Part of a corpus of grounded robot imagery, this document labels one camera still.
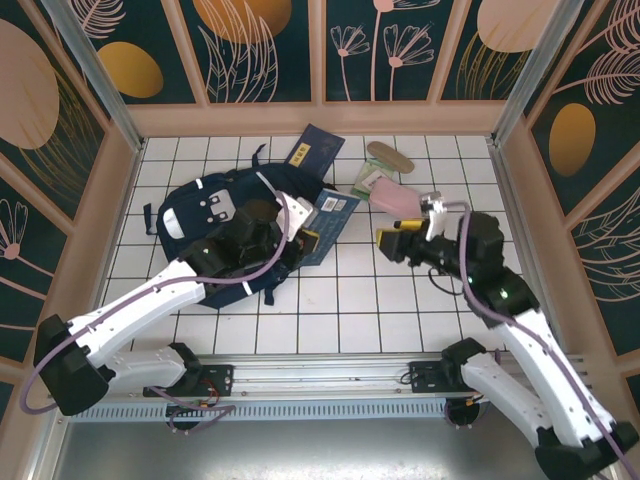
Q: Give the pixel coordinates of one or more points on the pink pencil case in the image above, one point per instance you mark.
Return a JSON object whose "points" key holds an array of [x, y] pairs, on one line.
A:
{"points": [[395, 197]]}

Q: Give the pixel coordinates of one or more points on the blue book with barcode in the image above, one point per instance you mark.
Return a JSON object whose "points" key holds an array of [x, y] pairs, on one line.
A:
{"points": [[335, 215]]}

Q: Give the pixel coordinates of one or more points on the green notebook with white label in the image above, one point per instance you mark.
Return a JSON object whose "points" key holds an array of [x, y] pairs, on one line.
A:
{"points": [[367, 177]]}

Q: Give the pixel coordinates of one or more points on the navy blue backpack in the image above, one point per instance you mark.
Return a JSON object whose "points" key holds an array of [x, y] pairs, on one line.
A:
{"points": [[185, 205]]}

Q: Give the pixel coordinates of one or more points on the tan pencil pouch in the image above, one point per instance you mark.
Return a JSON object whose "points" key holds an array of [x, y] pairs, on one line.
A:
{"points": [[390, 156]]}

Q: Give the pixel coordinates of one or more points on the navy book with yellow label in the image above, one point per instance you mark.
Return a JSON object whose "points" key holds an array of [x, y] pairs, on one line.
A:
{"points": [[320, 147]]}

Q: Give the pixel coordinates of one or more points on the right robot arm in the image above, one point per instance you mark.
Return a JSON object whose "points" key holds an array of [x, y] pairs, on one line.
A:
{"points": [[545, 365]]}

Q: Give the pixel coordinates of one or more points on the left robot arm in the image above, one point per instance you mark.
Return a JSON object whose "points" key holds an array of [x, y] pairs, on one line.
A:
{"points": [[130, 310]]}

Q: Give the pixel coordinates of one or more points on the steel tray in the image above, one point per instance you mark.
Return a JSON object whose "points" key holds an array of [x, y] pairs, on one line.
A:
{"points": [[320, 450]]}

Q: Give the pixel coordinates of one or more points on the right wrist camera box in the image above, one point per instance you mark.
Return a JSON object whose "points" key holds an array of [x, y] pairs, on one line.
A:
{"points": [[437, 220]]}

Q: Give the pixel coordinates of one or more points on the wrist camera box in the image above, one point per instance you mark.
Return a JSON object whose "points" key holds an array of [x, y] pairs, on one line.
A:
{"points": [[300, 212], [437, 220]]}

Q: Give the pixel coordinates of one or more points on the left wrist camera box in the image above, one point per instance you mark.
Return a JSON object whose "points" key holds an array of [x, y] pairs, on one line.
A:
{"points": [[300, 212]]}

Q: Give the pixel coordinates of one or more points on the aluminium side rail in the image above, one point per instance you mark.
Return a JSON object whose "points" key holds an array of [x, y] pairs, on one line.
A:
{"points": [[502, 175]]}

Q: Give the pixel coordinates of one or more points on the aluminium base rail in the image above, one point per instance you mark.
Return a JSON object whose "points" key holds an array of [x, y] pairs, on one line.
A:
{"points": [[320, 370]]}

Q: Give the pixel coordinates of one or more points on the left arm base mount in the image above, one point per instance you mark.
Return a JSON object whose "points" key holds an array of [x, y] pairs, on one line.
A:
{"points": [[215, 375]]}

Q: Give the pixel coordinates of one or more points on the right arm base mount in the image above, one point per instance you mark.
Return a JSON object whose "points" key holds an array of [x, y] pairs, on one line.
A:
{"points": [[425, 380]]}

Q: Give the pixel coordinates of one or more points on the aluminium corner post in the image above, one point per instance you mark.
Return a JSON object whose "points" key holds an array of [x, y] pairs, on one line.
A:
{"points": [[530, 75], [100, 85]]}

